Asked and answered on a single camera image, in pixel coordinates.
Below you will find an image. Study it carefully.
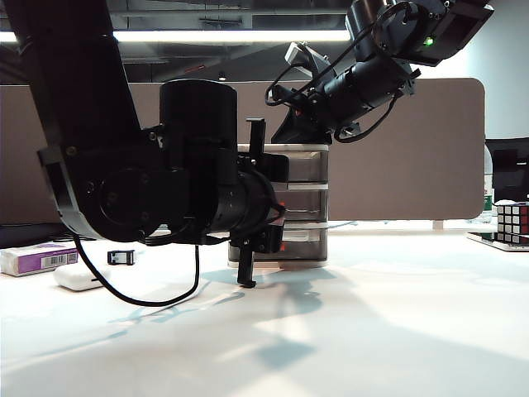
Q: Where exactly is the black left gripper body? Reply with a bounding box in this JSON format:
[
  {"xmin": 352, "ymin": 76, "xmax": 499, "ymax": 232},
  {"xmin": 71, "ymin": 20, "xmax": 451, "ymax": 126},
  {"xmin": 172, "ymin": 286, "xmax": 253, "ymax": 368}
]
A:
[{"xmin": 237, "ymin": 118, "xmax": 266, "ymax": 289}]

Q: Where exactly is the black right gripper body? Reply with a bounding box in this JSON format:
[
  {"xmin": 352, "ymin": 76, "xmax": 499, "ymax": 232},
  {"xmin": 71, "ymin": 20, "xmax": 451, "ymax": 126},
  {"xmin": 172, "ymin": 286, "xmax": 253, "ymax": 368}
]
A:
[{"xmin": 290, "ymin": 84, "xmax": 345, "ymax": 134}]

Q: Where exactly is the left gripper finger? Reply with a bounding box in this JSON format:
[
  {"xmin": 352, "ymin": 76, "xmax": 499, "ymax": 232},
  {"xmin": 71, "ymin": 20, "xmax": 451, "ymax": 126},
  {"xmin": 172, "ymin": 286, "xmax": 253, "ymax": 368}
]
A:
[
  {"xmin": 259, "ymin": 153, "xmax": 290, "ymax": 182},
  {"xmin": 258, "ymin": 225, "xmax": 286, "ymax": 254}
]

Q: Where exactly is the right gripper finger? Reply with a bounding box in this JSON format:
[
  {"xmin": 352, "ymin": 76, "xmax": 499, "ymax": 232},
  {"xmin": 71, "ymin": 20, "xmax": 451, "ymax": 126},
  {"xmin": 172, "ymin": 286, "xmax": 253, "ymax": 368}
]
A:
[{"xmin": 270, "ymin": 108, "xmax": 332, "ymax": 145}]

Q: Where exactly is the white plastic drawer cabinet frame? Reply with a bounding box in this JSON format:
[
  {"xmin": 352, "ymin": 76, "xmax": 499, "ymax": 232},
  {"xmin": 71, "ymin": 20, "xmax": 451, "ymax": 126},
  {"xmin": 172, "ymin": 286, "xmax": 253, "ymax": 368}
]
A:
[{"xmin": 226, "ymin": 143, "xmax": 331, "ymax": 270}]

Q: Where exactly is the clear plastic container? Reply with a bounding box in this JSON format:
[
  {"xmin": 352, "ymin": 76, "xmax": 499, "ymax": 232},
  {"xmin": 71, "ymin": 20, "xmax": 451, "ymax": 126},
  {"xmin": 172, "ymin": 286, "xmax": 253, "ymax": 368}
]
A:
[{"xmin": 272, "ymin": 189, "xmax": 329, "ymax": 222}]

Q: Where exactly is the white earphone charging case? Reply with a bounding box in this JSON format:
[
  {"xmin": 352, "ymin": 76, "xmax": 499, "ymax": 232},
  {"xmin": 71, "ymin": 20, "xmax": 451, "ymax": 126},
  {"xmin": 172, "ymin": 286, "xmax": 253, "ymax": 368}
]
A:
[{"xmin": 53, "ymin": 264, "xmax": 107, "ymax": 293}]

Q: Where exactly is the black smartphone white case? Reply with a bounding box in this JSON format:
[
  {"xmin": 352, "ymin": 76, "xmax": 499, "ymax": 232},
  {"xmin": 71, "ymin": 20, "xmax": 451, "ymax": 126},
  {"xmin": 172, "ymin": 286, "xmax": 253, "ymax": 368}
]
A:
[{"xmin": 465, "ymin": 232, "xmax": 529, "ymax": 253}]

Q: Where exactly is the long ceiling light strip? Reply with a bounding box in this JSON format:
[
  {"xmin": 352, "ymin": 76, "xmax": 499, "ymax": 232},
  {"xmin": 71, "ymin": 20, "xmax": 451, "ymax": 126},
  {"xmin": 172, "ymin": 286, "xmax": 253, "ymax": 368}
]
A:
[{"xmin": 0, "ymin": 29, "xmax": 352, "ymax": 44}]

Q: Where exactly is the brown fabric desk partition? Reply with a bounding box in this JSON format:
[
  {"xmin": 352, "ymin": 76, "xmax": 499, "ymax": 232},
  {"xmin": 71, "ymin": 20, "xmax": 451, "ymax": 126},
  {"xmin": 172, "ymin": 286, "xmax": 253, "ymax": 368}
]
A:
[{"xmin": 0, "ymin": 78, "xmax": 485, "ymax": 227}]

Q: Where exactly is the small black plastic clip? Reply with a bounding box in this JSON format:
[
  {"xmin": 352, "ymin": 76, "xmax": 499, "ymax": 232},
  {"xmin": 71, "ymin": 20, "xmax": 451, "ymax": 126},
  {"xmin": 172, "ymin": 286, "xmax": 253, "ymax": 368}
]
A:
[{"xmin": 107, "ymin": 249, "xmax": 136, "ymax": 266}]

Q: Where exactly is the Rubik's cube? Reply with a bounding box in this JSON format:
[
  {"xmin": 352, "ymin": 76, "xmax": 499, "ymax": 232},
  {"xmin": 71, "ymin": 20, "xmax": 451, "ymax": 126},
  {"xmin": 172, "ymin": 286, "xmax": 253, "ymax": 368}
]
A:
[{"xmin": 494, "ymin": 199, "xmax": 529, "ymax": 247}]

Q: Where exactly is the purple and white box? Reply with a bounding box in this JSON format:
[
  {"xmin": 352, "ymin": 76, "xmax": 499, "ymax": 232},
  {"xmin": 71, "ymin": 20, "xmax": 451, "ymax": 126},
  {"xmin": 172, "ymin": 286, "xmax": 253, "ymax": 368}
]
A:
[{"xmin": 0, "ymin": 242, "xmax": 79, "ymax": 277}]

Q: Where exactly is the black laptop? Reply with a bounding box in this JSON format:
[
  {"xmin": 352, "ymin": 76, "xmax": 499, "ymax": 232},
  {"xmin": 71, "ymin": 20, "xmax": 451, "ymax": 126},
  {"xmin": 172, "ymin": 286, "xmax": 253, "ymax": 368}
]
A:
[{"xmin": 0, "ymin": 222, "xmax": 71, "ymax": 249}]

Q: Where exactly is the smoky drawer with red handle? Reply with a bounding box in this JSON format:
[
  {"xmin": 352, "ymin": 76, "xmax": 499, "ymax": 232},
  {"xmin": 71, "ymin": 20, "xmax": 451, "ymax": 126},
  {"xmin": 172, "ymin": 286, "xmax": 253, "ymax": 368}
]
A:
[
  {"xmin": 288, "ymin": 151, "xmax": 329, "ymax": 183},
  {"xmin": 228, "ymin": 229, "xmax": 329, "ymax": 262}
]

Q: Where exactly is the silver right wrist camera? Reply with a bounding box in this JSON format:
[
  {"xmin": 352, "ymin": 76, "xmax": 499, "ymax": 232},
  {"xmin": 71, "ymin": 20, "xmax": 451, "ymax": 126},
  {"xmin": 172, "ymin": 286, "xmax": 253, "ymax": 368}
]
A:
[{"xmin": 285, "ymin": 41, "xmax": 331, "ymax": 82}]

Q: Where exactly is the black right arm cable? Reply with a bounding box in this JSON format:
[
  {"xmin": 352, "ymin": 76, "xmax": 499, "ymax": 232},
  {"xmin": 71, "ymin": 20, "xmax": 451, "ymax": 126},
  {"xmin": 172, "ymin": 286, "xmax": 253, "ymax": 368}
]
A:
[{"xmin": 333, "ymin": 93, "xmax": 400, "ymax": 144}]

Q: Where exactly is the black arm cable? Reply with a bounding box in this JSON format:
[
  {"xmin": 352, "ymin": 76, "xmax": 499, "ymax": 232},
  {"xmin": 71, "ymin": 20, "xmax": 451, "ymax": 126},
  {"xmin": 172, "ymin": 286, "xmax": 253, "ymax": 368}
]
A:
[
  {"xmin": 333, "ymin": 93, "xmax": 400, "ymax": 144},
  {"xmin": 74, "ymin": 233, "xmax": 202, "ymax": 308}
]

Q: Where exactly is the black right camera cable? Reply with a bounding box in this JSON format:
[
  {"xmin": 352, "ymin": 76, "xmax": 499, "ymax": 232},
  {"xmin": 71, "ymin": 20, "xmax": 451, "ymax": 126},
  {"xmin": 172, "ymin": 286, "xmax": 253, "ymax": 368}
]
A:
[{"xmin": 264, "ymin": 7, "xmax": 414, "ymax": 108}]

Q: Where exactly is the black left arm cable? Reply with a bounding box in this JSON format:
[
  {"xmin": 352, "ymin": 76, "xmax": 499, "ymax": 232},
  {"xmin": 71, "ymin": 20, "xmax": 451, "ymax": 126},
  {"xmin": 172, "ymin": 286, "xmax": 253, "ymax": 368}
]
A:
[{"xmin": 74, "ymin": 233, "xmax": 202, "ymax": 308}]

